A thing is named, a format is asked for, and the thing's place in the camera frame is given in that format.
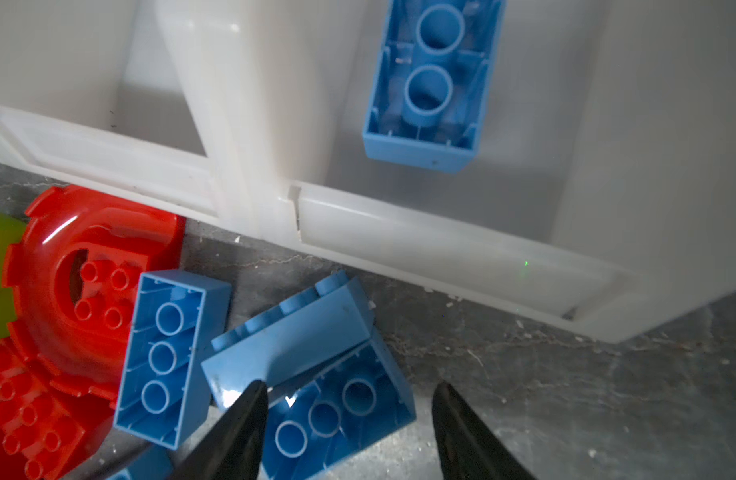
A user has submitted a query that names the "red brick under arch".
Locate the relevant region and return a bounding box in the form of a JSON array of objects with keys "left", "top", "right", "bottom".
[{"left": 0, "top": 338, "right": 113, "bottom": 479}]

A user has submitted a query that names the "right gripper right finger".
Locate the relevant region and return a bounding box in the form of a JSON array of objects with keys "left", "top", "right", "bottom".
[{"left": 432, "top": 381, "right": 535, "bottom": 480}]

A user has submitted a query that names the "blue brick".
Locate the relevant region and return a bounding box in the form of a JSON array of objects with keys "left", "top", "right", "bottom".
[
  {"left": 113, "top": 270, "right": 233, "bottom": 450},
  {"left": 262, "top": 330, "right": 417, "bottom": 479},
  {"left": 201, "top": 270, "right": 375, "bottom": 411},
  {"left": 362, "top": 1, "right": 506, "bottom": 173},
  {"left": 107, "top": 445, "right": 173, "bottom": 480}
]

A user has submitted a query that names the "right white bin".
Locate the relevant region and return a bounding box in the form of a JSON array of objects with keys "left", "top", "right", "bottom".
[{"left": 155, "top": 1, "right": 736, "bottom": 342}]

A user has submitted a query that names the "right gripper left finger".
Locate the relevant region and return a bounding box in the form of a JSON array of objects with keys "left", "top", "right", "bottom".
[{"left": 169, "top": 380, "right": 269, "bottom": 479}]

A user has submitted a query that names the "white bin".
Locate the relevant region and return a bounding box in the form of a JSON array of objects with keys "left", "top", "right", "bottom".
[
  {"left": 0, "top": 1, "right": 221, "bottom": 223},
  {"left": 155, "top": 1, "right": 736, "bottom": 342}
]

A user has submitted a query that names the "red curved arch piece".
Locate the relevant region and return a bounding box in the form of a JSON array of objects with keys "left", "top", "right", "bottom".
[{"left": 2, "top": 186, "right": 186, "bottom": 404}]

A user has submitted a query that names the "left white bin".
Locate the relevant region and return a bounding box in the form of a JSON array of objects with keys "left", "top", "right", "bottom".
[{"left": 0, "top": 1, "right": 221, "bottom": 223}]

